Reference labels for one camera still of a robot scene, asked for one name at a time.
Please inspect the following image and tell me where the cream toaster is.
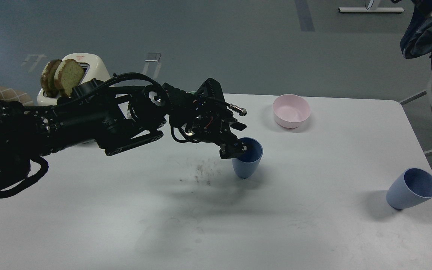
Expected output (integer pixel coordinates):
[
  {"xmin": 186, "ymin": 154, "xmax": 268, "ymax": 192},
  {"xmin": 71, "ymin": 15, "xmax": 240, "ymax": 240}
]
[{"xmin": 36, "ymin": 52, "xmax": 110, "ymax": 106}]

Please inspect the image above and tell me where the white stand base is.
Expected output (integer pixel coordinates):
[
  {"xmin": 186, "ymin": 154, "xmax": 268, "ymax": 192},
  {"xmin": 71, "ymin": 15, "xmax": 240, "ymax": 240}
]
[{"xmin": 338, "ymin": 7, "xmax": 405, "ymax": 14}]

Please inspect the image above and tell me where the toast slice front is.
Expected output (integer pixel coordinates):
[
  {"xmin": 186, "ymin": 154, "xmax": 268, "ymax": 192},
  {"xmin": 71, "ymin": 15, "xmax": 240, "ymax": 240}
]
[{"xmin": 54, "ymin": 59, "xmax": 85, "ymax": 98}]

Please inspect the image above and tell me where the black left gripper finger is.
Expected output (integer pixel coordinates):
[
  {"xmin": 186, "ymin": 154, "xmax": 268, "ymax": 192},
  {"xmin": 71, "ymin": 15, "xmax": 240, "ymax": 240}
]
[{"xmin": 219, "ymin": 137, "xmax": 247, "ymax": 159}]

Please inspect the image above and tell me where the toast slice back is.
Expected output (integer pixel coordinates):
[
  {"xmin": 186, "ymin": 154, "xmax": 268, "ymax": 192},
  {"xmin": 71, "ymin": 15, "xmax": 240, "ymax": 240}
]
[{"xmin": 40, "ymin": 59, "xmax": 62, "ymax": 98}]

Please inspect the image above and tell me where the blue cup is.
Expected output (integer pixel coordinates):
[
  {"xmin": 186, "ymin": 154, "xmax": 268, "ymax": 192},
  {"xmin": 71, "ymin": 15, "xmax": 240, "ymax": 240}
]
[
  {"xmin": 232, "ymin": 137, "xmax": 264, "ymax": 179},
  {"xmin": 385, "ymin": 168, "xmax": 432, "ymax": 210}
]

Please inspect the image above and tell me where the beige checkered cloth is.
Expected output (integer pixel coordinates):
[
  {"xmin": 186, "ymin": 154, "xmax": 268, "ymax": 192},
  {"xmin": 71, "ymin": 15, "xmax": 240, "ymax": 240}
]
[{"xmin": 0, "ymin": 86, "xmax": 34, "ymax": 106}]

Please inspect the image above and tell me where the pink bowl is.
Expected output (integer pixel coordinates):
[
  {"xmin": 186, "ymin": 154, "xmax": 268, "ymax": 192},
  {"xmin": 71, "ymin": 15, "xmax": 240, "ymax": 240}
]
[{"xmin": 272, "ymin": 94, "xmax": 311, "ymax": 129}]

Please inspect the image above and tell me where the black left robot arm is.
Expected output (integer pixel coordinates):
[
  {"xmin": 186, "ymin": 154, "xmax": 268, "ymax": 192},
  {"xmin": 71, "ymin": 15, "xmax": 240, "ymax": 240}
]
[{"xmin": 0, "ymin": 72, "xmax": 249, "ymax": 199}]

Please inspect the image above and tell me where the toast slice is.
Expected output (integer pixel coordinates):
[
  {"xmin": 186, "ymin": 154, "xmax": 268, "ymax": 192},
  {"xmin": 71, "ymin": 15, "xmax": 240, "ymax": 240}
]
[
  {"xmin": 54, "ymin": 59, "xmax": 85, "ymax": 98},
  {"xmin": 40, "ymin": 59, "xmax": 62, "ymax": 98}
]

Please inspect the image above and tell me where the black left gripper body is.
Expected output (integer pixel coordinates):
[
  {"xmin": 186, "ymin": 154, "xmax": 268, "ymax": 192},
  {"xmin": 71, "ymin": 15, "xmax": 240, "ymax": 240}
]
[{"xmin": 169, "ymin": 78, "xmax": 247, "ymax": 146}]

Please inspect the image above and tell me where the dark blue cloth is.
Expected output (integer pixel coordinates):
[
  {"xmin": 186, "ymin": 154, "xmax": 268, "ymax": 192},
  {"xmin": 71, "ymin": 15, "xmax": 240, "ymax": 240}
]
[{"xmin": 400, "ymin": 0, "xmax": 432, "ymax": 59}]

